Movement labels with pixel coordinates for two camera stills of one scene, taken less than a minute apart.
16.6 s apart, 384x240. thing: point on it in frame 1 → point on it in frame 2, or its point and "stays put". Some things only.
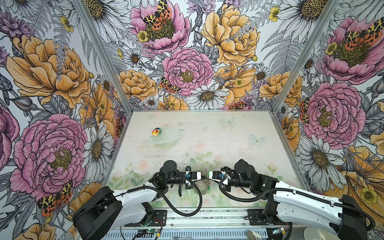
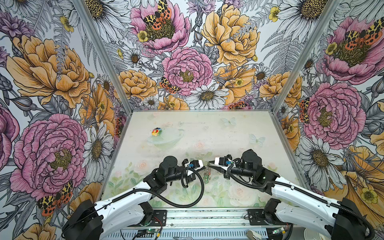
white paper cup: (317, 233) stays put
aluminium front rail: (219, 218) stays put
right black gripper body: (221, 181) → (225, 167)
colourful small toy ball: (156, 131) stays put
